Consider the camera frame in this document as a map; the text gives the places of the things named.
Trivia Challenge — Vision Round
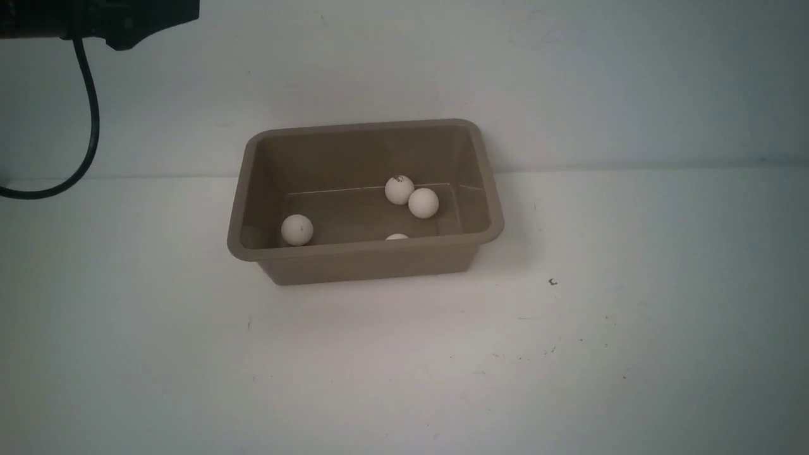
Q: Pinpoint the tan plastic storage bin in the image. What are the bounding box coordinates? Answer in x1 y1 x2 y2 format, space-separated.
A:
226 119 504 286

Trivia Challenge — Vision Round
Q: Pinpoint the black left camera cable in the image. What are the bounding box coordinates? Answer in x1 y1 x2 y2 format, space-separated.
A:
0 38 100 200

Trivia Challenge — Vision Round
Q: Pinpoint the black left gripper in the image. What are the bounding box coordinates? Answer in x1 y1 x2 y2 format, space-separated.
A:
1 1 200 51

